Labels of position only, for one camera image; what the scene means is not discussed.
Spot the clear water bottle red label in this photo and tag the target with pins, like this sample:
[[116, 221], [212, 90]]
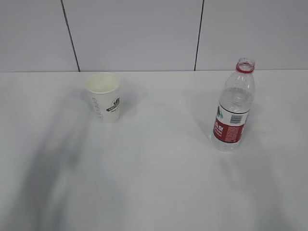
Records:
[[234, 105]]

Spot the white paper cup green logo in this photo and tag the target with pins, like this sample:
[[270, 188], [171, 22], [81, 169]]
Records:
[[103, 90]]

